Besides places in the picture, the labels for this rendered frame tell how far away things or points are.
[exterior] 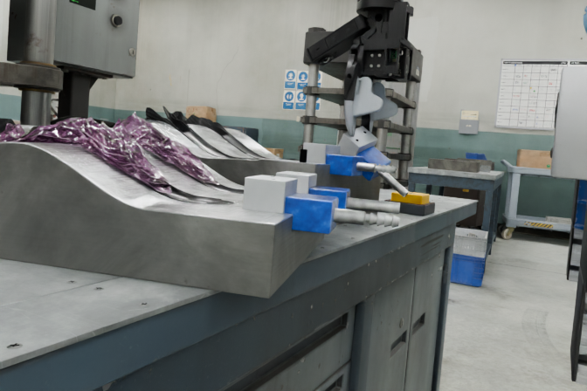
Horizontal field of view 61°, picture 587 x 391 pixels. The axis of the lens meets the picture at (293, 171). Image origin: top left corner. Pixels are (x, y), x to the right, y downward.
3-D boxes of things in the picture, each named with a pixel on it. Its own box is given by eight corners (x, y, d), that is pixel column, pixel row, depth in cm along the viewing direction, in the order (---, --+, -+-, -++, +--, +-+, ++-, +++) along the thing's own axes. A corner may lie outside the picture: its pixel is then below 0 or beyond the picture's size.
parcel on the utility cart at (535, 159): (550, 174, 616) (553, 151, 614) (555, 175, 585) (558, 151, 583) (514, 171, 628) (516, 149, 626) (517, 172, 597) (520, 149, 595)
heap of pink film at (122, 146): (228, 184, 61) (232, 120, 60) (158, 196, 43) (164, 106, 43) (41, 165, 66) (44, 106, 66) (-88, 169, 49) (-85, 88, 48)
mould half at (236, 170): (377, 216, 89) (384, 139, 88) (309, 231, 66) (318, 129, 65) (167, 184, 113) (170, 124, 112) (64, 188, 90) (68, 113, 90)
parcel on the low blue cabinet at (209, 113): (217, 126, 820) (217, 107, 818) (204, 124, 789) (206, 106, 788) (196, 124, 837) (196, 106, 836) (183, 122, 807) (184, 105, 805)
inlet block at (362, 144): (407, 200, 81) (423, 177, 77) (390, 211, 77) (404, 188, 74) (350, 149, 86) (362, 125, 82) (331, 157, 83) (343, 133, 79)
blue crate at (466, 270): (485, 277, 395) (487, 249, 394) (480, 288, 357) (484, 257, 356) (407, 263, 420) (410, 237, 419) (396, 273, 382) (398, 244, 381)
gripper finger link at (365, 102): (374, 132, 74) (385, 73, 75) (337, 129, 76) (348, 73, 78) (380, 138, 76) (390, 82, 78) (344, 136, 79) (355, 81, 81)
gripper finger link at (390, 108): (394, 140, 82) (394, 83, 79) (360, 138, 85) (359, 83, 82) (400, 136, 85) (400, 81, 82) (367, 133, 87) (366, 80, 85)
